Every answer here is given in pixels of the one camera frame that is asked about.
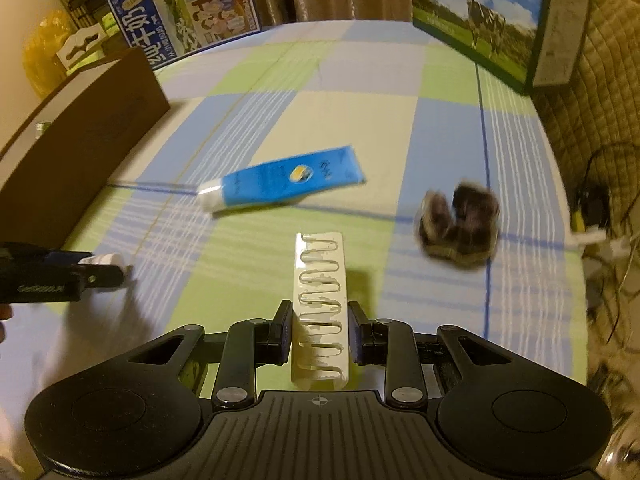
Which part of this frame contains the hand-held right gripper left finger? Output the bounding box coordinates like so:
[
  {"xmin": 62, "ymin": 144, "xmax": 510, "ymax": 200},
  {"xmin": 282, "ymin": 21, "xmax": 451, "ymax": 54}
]
[{"xmin": 127, "ymin": 300, "xmax": 296, "ymax": 408}]

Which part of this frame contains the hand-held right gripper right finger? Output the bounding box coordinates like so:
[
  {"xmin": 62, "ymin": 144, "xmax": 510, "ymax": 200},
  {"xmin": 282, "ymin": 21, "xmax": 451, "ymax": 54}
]
[{"xmin": 347, "ymin": 301, "xmax": 506, "ymax": 408}]

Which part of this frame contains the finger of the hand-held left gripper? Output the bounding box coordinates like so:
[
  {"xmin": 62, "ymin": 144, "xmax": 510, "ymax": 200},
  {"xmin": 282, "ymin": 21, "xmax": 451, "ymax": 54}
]
[
  {"xmin": 74, "ymin": 263, "xmax": 126, "ymax": 292},
  {"xmin": 44, "ymin": 251, "xmax": 95, "ymax": 267}
]

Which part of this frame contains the small white bottle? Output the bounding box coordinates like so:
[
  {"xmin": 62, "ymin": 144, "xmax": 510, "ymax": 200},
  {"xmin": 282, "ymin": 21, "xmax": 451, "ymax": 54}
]
[{"xmin": 77, "ymin": 252, "xmax": 124, "ymax": 267}]

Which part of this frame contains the white slotted plastic holder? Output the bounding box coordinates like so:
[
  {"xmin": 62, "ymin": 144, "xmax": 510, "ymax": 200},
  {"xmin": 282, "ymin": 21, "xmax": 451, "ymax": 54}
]
[{"xmin": 290, "ymin": 231, "xmax": 351, "ymax": 392}]

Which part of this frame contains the brown cardboard box white inside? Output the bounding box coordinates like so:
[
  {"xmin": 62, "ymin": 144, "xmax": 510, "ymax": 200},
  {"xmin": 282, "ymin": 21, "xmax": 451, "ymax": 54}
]
[{"xmin": 0, "ymin": 49, "xmax": 172, "ymax": 256}]

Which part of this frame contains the dark hair scrunchie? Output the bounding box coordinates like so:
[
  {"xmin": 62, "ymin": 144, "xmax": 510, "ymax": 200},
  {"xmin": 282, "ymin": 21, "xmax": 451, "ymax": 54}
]
[{"xmin": 415, "ymin": 178, "xmax": 501, "ymax": 266}]

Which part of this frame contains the blue cream tube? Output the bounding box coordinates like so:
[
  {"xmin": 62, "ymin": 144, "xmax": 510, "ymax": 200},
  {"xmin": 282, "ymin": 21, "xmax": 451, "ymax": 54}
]
[{"xmin": 196, "ymin": 145, "xmax": 366, "ymax": 217}]

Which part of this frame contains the yellow plastic bag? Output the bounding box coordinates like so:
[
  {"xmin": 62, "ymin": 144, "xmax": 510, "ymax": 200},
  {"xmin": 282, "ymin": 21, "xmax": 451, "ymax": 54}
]
[{"xmin": 22, "ymin": 10, "xmax": 76, "ymax": 97}]

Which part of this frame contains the white tissue box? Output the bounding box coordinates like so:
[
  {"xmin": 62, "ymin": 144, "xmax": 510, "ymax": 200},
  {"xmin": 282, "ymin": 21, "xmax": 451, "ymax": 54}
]
[{"xmin": 55, "ymin": 27, "xmax": 108, "ymax": 70}]

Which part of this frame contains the checkered tablecloth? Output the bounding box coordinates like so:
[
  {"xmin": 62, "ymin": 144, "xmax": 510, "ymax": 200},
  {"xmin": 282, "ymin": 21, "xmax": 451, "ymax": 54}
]
[{"xmin": 0, "ymin": 20, "xmax": 593, "ymax": 480}]

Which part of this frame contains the black power adapter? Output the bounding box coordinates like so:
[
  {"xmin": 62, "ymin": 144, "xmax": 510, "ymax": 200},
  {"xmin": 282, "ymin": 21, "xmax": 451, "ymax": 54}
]
[{"xmin": 575, "ymin": 185, "xmax": 610, "ymax": 227}]

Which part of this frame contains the blue milk carton box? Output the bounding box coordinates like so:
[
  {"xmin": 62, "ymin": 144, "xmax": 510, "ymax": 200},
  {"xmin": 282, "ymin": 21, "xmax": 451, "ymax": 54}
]
[{"xmin": 104, "ymin": 0, "xmax": 262, "ymax": 64}]

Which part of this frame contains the green cow print milk box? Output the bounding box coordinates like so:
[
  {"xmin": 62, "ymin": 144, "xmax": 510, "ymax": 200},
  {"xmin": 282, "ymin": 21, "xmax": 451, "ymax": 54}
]
[{"xmin": 411, "ymin": 0, "xmax": 596, "ymax": 95}]

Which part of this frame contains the beige quilted chair cover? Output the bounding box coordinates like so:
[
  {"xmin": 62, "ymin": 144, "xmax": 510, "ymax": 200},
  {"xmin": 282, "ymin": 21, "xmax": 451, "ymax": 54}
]
[{"xmin": 530, "ymin": 0, "xmax": 640, "ymax": 231}]

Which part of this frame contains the black cable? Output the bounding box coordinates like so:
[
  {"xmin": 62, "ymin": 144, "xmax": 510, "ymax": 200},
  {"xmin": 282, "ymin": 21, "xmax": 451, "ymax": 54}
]
[{"xmin": 580, "ymin": 142, "xmax": 640, "ymax": 346}]

